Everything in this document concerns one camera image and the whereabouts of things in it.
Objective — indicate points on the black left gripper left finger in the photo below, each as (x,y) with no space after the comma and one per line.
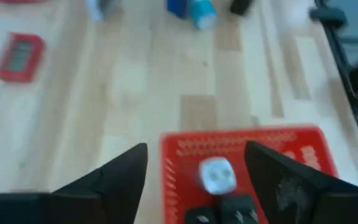
(120,186)

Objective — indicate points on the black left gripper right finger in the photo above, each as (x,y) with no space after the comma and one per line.
(284,193)

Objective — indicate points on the black wall charger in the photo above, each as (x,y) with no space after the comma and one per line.
(238,208)
(202,216)

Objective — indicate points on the red digital clock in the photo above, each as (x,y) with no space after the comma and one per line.
(19,57)

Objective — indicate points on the dark blue digital clock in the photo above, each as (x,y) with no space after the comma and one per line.
(177,7)

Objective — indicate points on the red plastic basket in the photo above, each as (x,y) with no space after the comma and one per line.
(191,155)

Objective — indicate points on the black frame clamp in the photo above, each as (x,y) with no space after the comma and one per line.
(328,17)

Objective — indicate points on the teal white wall charger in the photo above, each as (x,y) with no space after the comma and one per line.
(202,14)

